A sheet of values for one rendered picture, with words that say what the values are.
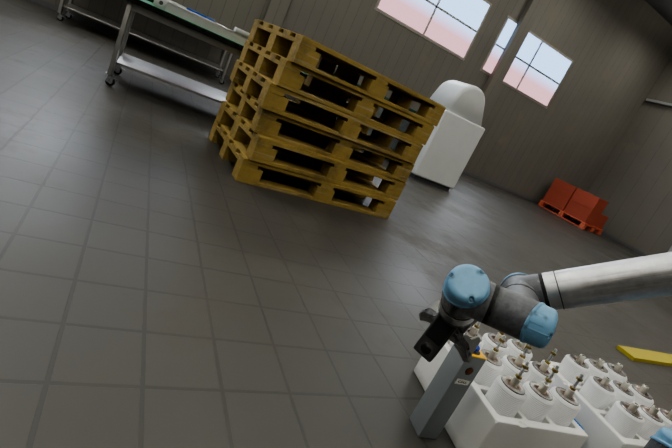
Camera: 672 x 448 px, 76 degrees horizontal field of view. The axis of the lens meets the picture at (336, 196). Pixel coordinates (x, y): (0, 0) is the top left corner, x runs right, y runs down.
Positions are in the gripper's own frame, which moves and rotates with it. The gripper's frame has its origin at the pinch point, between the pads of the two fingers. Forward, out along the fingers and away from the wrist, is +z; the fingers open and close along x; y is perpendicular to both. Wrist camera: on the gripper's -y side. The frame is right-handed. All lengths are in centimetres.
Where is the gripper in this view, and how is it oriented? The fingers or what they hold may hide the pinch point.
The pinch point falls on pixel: (441, 340)
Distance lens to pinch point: 112.8
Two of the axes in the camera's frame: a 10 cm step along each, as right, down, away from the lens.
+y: 7.4, -6.1, 2.8
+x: -6.6, -5.9, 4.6
